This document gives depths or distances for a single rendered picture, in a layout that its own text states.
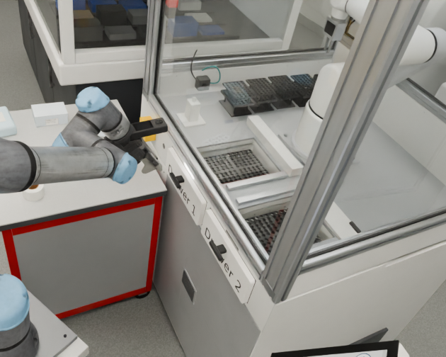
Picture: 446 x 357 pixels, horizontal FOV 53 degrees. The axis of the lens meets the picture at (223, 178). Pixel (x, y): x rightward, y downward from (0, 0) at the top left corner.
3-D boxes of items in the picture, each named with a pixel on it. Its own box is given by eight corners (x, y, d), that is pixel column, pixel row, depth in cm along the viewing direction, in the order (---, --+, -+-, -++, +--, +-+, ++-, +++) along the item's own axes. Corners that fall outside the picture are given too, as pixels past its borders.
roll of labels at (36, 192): (24, 202, 151) (23, 194, 148) (21, 188, 155) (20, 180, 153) (46, 199, 154) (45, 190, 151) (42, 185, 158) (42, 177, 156)
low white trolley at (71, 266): (23, 344, 192) (-4, 226, 142) (2, 237, 230) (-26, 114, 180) (152, 302, 218) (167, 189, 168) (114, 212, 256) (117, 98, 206)
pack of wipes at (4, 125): (18, 134, 176) (16, 125, 173) (-9, 139, 171) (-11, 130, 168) (8, 113, 184) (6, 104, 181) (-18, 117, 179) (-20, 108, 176)
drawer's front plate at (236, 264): (242, 304, 130) (250, 282, 123) (199, 231, 148) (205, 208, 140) (247, 302, 131) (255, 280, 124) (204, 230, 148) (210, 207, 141)
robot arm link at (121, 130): (117, 105, 125) (127, 122, 120) (126, 115, 129) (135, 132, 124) (95, 121, 125) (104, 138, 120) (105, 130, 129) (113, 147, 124)
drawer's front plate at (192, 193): (197, 226, 149) (202, 203, 142) (165, 170, 167) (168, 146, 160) (202, 225, 150) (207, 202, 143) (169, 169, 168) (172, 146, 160)
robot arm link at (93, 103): (66, 105, 115) (86, 80, 117) (91, 129, 124) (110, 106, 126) (83, 113, 111) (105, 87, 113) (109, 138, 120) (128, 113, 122)
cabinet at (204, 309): (215, 438, 178) (262, 336, 126) (131, 244, 241) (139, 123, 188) (387, 352, 220) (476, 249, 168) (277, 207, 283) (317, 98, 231)
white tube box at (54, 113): (35, 127, 181) (34, 117, 177) (32, 115, 186) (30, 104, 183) (68, 123, 186) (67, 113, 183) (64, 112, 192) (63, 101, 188)
